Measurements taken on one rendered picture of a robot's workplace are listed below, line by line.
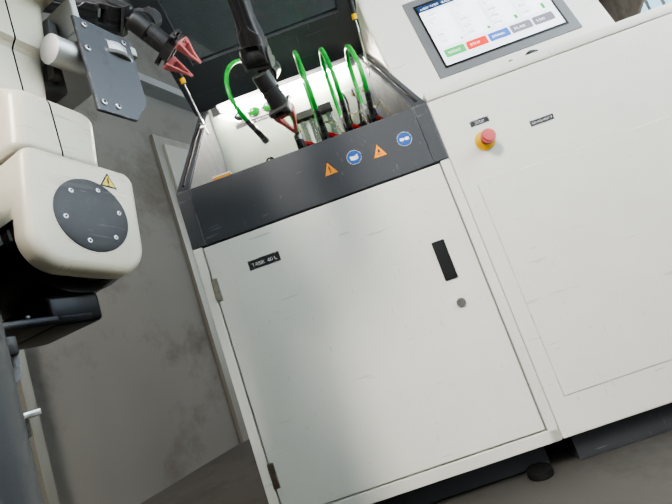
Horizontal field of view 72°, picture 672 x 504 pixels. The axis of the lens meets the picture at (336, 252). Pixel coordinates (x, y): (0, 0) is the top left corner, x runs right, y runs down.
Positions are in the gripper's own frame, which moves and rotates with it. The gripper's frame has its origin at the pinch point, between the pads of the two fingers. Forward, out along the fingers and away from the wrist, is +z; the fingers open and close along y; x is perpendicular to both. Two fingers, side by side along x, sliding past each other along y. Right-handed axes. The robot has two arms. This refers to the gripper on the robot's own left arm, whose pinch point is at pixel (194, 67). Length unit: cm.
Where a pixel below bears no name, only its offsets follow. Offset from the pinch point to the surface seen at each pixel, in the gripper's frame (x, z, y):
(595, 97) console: 14, 82, -69
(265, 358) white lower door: 63, 54, 19
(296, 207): 35, 41, -4
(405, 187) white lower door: 31, 58, -26
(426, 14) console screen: -40, 48, -49
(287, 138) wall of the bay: -31, 38, 15
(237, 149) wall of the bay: -27.3, 25.9, 30.1
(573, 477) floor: 82, 115, -19
